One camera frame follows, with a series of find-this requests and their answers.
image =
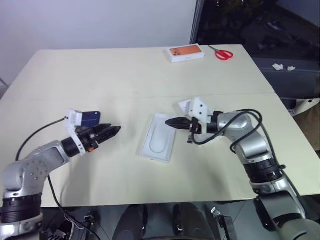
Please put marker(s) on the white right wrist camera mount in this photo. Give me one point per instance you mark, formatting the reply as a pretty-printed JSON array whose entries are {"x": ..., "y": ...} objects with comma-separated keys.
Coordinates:
[{"x": 200, "y": 107}]

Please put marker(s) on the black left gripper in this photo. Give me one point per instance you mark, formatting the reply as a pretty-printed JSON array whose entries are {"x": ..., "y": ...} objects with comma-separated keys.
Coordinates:
[{"x": 87, "y": 138}]

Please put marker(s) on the black metal bracket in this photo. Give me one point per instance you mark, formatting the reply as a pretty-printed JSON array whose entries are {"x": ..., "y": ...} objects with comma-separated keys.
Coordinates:
[{"x": 225, "y": 222}]

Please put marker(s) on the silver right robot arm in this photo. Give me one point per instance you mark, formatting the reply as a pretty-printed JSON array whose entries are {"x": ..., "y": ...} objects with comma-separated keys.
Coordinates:
[{"x": 252, "y": 142}]

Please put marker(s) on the crumpled white paper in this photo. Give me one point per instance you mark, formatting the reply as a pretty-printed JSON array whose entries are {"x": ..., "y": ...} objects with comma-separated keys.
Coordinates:
[
  {"x": 277, "y": 66},
  {"x": 290, "y": 68}
]

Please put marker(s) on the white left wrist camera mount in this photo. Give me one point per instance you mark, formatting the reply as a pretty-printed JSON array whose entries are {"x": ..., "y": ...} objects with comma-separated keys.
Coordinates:
[{"x": 74, "y": 117}]

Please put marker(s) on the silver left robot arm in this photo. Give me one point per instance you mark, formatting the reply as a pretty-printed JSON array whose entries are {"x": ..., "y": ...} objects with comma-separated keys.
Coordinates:
[{"x": 30, "y": 170}]

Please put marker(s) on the dark rounded shape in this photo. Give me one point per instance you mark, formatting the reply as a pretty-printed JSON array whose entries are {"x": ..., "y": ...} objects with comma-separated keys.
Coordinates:
[
  {"x": 133, "y": 222},
  {"x": 191, "y": 221}
]

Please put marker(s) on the white plastic device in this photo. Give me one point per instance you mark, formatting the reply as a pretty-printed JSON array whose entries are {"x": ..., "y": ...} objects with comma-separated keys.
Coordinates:
[{"x": 306, "y": 105}]

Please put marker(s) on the small white paper insert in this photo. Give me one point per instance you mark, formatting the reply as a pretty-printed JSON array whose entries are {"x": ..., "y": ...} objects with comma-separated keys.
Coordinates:
[{"x": 183, "y": 106}]

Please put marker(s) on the white phone box base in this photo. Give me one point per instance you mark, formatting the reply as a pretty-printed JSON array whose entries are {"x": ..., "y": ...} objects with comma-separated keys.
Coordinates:
[{"x": 157, "y": 141}]

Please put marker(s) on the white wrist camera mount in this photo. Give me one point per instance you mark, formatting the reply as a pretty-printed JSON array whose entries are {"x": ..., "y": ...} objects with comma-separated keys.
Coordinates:
[
  {"x": 74, "y": 117},
  {"x": 200, "y": 107}
]

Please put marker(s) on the dark grey sofa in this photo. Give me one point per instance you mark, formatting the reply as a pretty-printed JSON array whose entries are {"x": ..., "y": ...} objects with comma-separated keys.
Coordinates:
[{"x": 287, "y": 77}]

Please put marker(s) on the grey window frame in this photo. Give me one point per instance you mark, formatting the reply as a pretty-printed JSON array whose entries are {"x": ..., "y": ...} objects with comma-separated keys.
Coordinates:
[{"x": 196, "y": 22}]

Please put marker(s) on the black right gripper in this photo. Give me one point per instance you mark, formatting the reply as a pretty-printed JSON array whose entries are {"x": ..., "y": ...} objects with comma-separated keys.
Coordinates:
[{"x": 195, "y": 126}]

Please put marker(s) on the white and orange phone box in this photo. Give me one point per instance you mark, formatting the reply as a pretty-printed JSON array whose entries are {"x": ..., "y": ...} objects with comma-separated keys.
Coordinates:
[{"x": 185, "y": 53}]

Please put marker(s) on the dark blue phone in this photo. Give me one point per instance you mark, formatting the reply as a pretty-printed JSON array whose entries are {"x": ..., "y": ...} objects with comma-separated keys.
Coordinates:
[{"x": 91, "y": 119}]

